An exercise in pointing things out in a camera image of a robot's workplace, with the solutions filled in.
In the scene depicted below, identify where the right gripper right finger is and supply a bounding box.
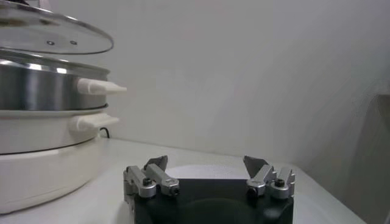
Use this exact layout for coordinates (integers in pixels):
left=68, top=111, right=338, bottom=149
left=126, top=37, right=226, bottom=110
left=243, top=155, right=296, bottom=200

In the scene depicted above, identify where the white electric cooker base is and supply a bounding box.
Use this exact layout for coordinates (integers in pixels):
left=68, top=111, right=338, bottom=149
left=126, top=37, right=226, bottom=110
left=0, top=105, right=120, bottom=215

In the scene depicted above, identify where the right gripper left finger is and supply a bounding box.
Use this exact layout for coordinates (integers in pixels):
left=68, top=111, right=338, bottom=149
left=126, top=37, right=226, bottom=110
left=123, top=155, right=180, bottom=200

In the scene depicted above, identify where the stainless steel steamer basket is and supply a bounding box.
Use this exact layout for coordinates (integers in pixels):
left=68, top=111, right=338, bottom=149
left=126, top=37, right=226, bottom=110
left=0, top=48, right=127, bottom=111

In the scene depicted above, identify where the round glass pot lid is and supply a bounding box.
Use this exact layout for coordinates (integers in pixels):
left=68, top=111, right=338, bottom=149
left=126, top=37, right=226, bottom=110
left=0, top=0, right=115, bottom=56

